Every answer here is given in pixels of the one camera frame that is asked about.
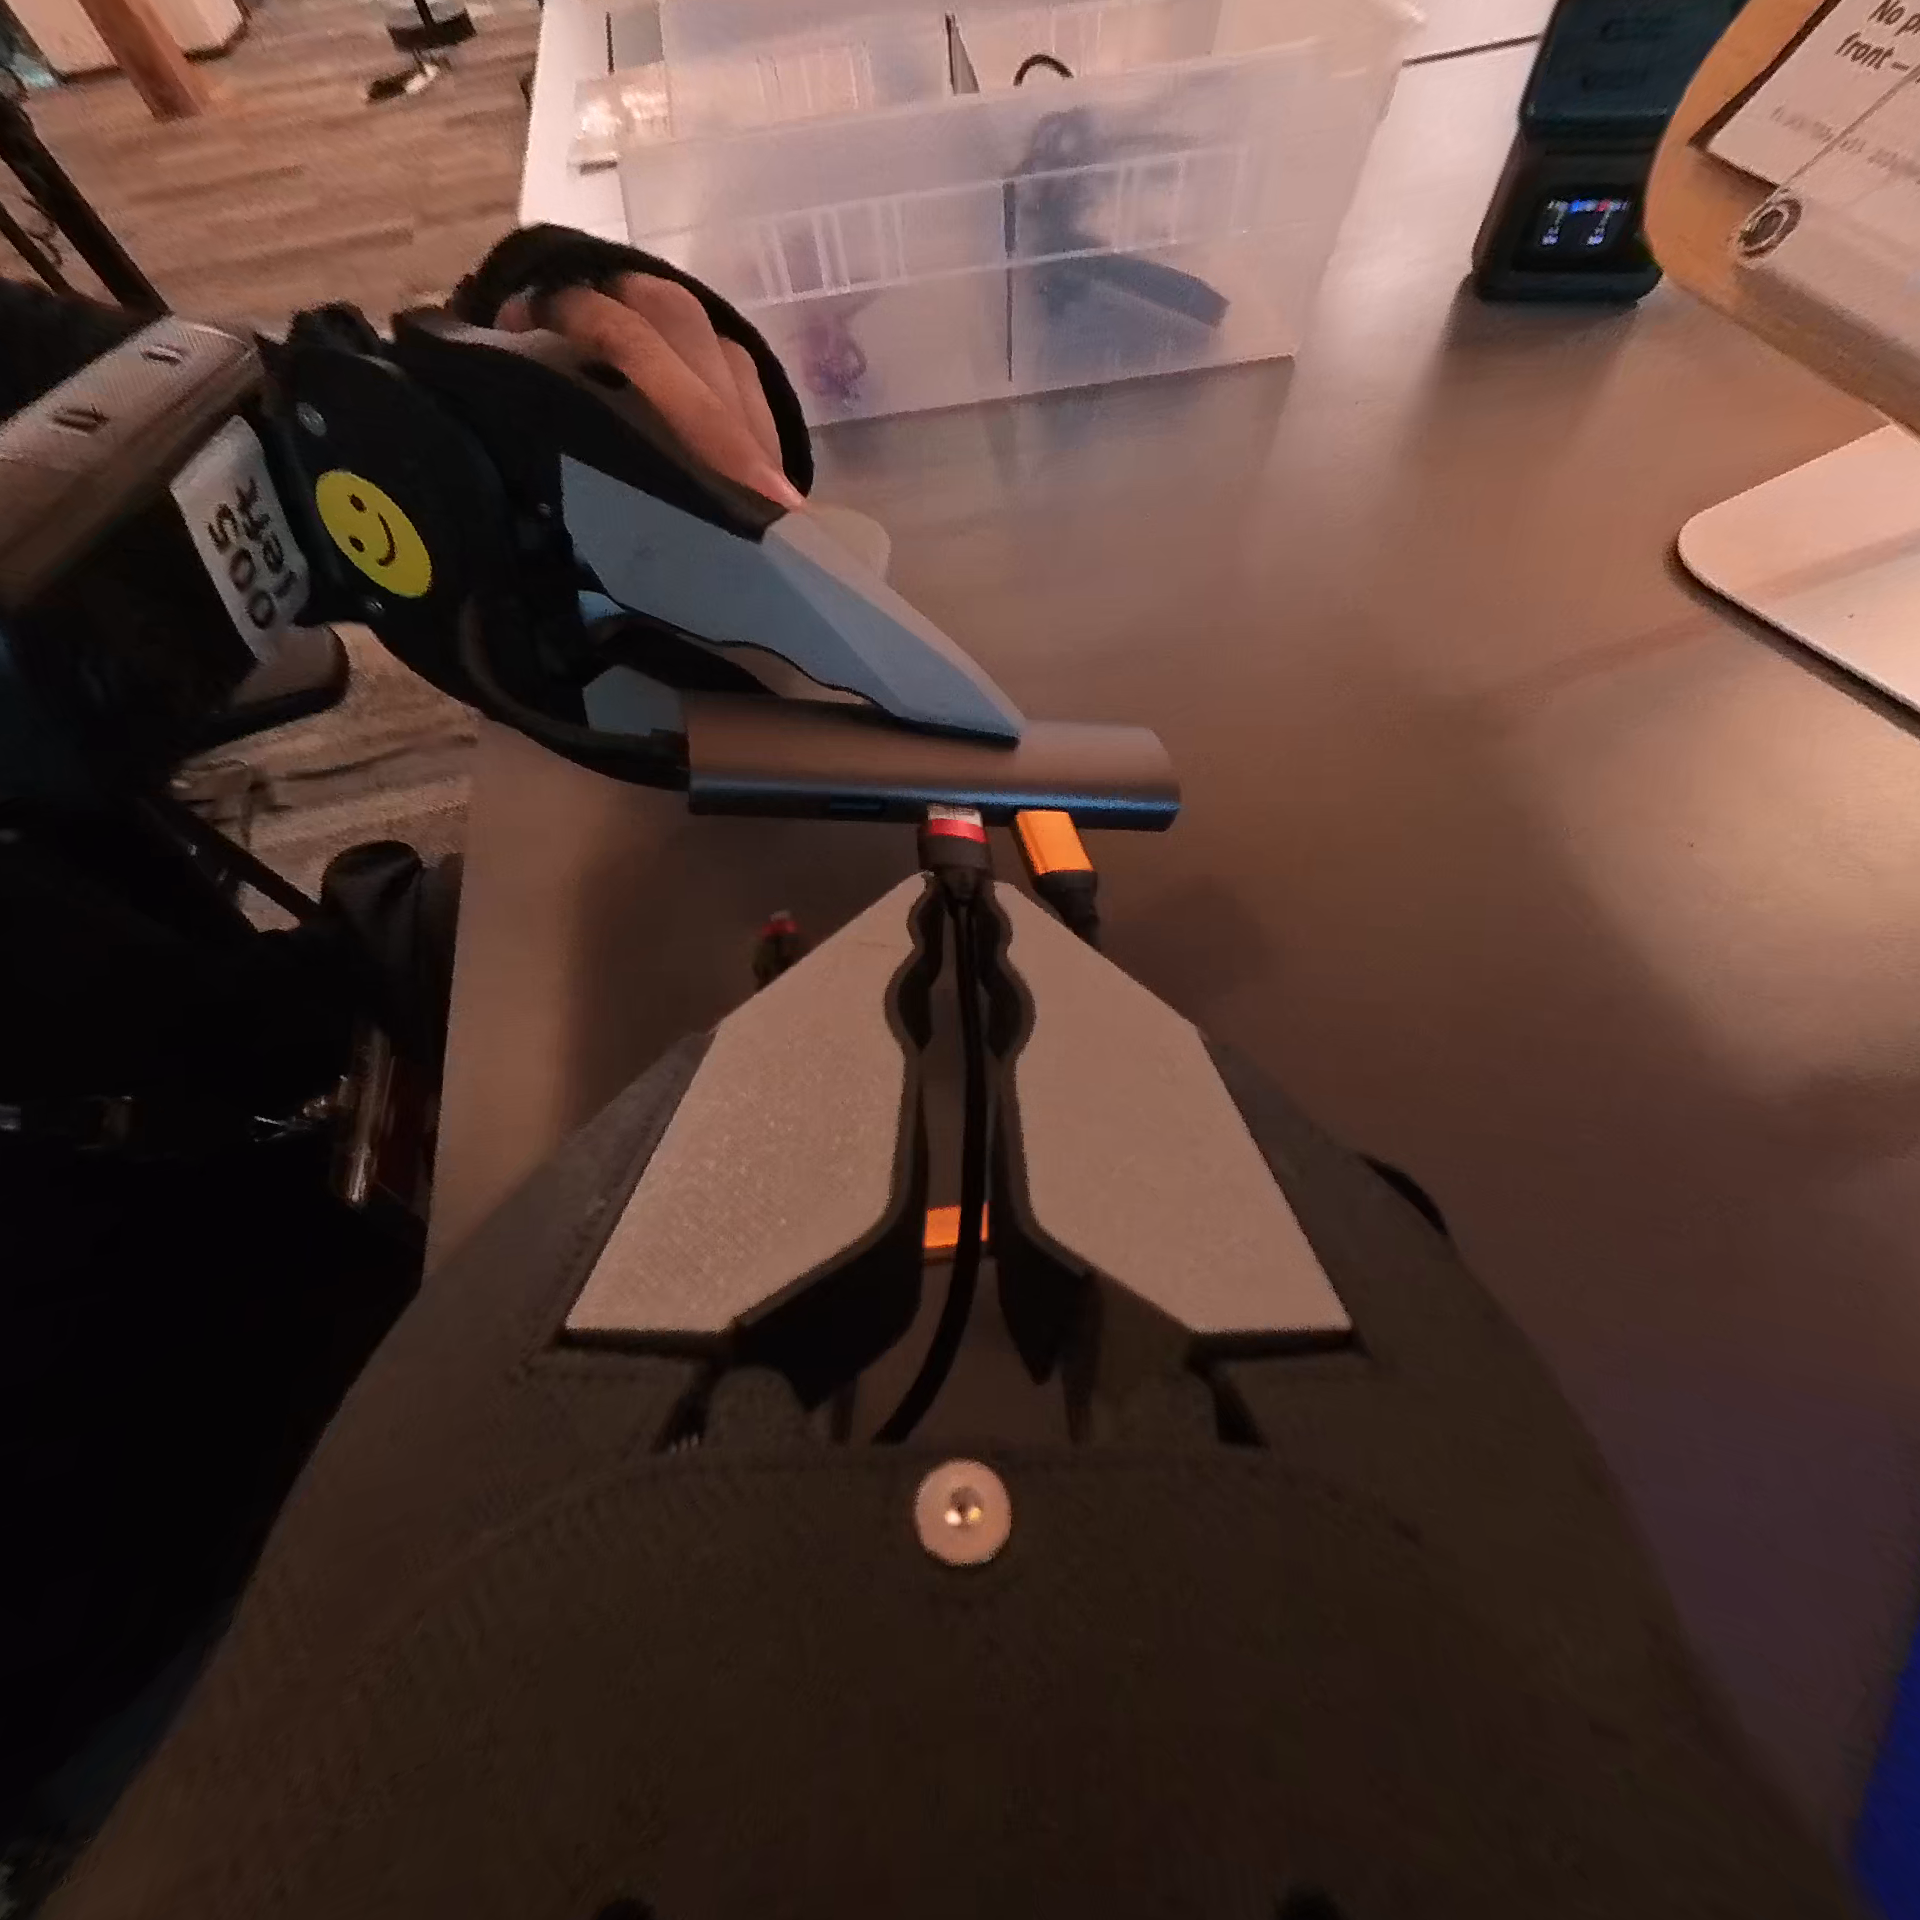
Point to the black power adapter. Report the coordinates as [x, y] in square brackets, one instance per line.
[1577, 119]

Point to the clear plastic bin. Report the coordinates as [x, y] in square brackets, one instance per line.
[1276, 224]

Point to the dark grey usb hub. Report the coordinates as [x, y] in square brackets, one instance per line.
[1050, 765]

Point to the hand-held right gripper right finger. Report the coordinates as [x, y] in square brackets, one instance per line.
[1186, 1185]

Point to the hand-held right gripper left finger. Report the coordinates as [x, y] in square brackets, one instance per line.
[734, 1185]

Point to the white clipboard stand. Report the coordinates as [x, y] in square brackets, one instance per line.
[1829, 569]

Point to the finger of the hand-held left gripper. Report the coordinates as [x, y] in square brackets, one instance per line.
[645, 661]
[781, 600]

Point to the blue plastic bin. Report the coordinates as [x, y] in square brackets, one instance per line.
[1893, 1799]

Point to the person's left hand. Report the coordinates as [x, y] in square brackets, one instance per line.
[676, 376]

